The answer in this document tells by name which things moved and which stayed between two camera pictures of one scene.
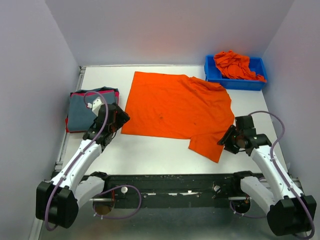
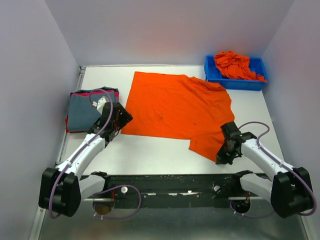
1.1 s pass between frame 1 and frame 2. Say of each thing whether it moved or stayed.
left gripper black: stayed
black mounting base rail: stayed
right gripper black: moved
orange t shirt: stayed
